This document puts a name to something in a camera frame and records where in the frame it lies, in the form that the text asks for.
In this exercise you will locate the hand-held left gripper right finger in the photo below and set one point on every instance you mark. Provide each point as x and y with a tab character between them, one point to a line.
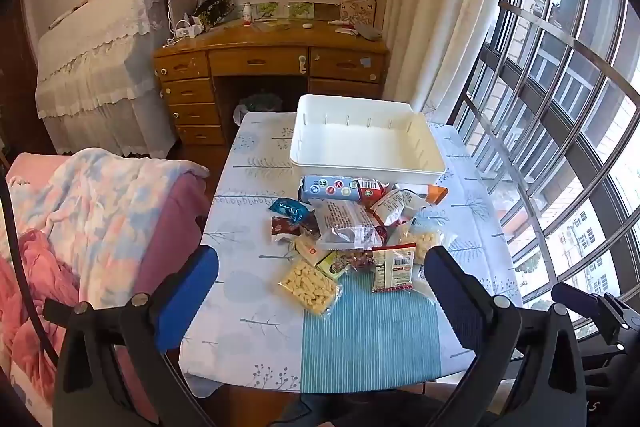
450	292

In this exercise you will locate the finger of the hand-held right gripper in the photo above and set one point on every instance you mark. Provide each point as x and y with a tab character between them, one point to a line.
575	299

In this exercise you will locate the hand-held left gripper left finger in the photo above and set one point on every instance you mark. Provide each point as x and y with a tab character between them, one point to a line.
192	287

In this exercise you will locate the blue label yellow puffs packet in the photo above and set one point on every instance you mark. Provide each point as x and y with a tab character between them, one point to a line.
422	242

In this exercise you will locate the clear packet of brown snacks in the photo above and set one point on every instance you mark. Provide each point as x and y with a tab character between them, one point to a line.
361	261

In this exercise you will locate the orange white oat bar packet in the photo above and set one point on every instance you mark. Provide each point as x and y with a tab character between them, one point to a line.
436	194

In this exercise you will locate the translucent white snack bag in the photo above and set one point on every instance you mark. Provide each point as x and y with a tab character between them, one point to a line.
395	207

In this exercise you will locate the dark brown foil candy packet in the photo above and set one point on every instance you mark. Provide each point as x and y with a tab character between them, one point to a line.
282	229

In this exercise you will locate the clear packet of yellow puffs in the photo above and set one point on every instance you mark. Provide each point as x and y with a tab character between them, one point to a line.
310	284

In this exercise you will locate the green label snack packet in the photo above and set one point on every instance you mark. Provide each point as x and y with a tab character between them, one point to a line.
332	266

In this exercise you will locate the blue candy wrapper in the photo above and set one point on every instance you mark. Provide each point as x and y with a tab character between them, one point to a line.
287	209

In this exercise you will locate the beige paper snack packet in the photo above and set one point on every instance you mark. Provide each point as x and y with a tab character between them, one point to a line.
310	251

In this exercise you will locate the white red printed snack packet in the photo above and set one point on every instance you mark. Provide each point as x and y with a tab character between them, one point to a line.
342	219

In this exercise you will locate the white plastic bin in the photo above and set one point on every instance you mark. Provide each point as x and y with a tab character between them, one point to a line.
370	152

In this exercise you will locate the tree printed tablecloth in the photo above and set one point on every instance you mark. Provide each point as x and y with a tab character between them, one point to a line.
240	277

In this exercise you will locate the small red label snack packet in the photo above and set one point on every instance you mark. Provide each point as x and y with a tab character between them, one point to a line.
392	269

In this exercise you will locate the teal striped placemat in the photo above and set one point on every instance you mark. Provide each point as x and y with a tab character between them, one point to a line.
370	337

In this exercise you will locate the pastel fleece blanket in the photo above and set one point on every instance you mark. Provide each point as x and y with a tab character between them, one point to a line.
100	207

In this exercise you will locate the coral pink blanket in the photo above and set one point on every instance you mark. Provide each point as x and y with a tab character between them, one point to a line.
35	287

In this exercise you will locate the blue red biscuit packet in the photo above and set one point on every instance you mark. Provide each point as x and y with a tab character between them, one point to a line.
330	189

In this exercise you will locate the trash bin with bag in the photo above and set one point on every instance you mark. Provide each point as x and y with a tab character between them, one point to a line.
260	104

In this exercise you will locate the wooden desk with drawers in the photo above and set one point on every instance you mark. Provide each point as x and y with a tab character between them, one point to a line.
260	57

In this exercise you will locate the white lace cover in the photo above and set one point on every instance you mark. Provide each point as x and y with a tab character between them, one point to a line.
100	57

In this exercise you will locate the white power strip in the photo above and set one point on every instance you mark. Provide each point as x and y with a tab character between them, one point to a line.
189	29

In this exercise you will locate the grey cloth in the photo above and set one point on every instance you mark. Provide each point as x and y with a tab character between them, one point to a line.
370	33

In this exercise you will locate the small white bottle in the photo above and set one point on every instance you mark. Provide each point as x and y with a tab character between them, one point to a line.
248	14

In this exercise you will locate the dark patterned pouch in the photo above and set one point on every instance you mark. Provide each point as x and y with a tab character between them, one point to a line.
215	9

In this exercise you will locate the metal window grille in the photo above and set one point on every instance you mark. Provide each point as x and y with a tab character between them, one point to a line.
537	23

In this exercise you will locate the cream curtain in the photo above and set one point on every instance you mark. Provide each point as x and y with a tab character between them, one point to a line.
440	7

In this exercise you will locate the green printed card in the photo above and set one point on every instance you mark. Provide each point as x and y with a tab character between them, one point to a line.
269	11
300	10

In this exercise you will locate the cardboard box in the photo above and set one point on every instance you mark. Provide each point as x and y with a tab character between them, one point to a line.
357	9

